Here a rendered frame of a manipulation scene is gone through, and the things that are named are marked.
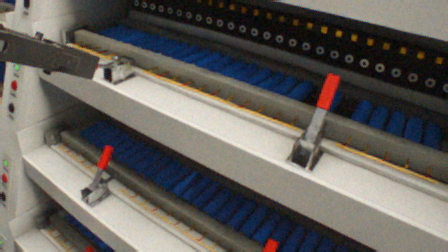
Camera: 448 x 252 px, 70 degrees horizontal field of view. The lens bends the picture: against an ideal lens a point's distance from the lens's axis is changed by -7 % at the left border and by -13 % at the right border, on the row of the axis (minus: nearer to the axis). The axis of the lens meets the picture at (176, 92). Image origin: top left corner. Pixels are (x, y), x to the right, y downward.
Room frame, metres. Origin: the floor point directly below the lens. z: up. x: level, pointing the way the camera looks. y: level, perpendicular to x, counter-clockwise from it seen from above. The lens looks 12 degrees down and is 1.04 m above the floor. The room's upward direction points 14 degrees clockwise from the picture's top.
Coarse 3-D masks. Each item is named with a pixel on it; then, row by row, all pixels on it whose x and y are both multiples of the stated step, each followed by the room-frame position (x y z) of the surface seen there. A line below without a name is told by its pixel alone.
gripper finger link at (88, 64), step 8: (64, 48) 0.37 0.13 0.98; (72, 48) 0.38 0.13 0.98; (80, 56) 0.39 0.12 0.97; (88, 56) 0.40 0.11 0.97; (96, 56) 0.41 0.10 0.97; (80, 64) 0.39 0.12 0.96; (88, 64) 0.40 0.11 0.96; (96, 64) 0.41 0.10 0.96; (64, 72) 0.37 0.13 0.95; (72, 72) 0.38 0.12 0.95; (80, 72) 0.39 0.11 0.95; (88, 72) 0.40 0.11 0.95
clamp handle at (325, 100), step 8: (328, 80) 0.32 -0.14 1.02; (336, 80) 0.32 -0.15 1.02; (328, 88) 0.32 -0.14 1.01; (336, 88) 0.32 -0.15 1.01; (320, 96) 0.32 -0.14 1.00; (328, 96) 0.32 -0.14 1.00; (320, 104) 0.32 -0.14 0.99; (328, 104) 0.31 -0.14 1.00; (320, 112) 0.31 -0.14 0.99; (312, 120) 0.31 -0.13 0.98; (320, 120) 0.31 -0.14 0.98; (312, 128) 0.31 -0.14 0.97; (312, 136) 0.31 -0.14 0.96
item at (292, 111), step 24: (96, 48) 0.54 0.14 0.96; (120, 48) 0.51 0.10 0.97; (168, 72) 0.47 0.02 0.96; (192, 72) 0.44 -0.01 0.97; (240, 96) 0.41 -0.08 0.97; (264, 96) 0.39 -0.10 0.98; (288, 120) 0.37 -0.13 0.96; (336, 120) 0.34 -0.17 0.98; (336, 144) 0.33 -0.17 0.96; (360, 144) 0.33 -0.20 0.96; (384, 144) 0.31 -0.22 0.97; (408, 144) 0.31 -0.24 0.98; (432, 168) 0.29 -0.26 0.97
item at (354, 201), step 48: (240, 48) 0.53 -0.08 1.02; (96, 96) 0.46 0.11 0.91; (144, 96) 0.42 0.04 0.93; (432, 96) 0.38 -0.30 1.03; (192, 144) 0.37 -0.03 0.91; (240, 144) 0.33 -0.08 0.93; (288, 144) 0.34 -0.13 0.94; (288, 192) 0.30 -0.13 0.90; (336, 192) 0.27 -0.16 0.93; (384, 192) 0.27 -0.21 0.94; (384, 240) 0.25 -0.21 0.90; (432, 240) 0.22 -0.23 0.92
